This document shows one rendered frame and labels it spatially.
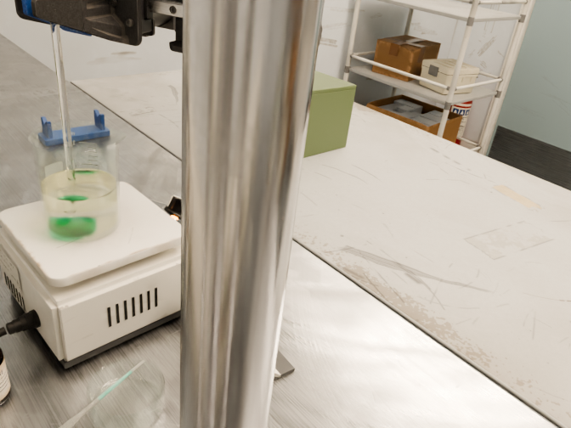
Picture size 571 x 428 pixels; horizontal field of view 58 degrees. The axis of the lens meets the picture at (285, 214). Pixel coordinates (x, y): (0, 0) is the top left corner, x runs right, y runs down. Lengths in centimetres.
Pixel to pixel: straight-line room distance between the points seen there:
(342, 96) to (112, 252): 52
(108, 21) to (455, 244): 47
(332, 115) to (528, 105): 265
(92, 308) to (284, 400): 17
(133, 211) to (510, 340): 38
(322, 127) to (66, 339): 54
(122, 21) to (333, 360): 33
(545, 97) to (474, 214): 264
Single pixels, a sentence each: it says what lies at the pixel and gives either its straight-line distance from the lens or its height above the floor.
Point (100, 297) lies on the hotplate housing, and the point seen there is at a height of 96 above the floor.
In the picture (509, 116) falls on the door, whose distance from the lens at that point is 348.
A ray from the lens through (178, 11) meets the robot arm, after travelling 42.
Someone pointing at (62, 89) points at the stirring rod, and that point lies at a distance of 43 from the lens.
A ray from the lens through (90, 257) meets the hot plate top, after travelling 43.
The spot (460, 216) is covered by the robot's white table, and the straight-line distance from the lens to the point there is 75.
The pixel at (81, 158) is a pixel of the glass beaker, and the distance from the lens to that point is 41.
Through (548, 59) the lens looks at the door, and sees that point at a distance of 337.
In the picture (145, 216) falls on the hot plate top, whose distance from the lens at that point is 47.
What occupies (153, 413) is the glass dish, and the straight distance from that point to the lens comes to 41.
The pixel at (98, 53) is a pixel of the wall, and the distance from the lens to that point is 206.
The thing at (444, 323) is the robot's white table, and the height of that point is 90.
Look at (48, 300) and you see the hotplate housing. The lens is 43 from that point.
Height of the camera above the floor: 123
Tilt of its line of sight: 30 degrees down
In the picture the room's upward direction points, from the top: 7 degrees clockwise
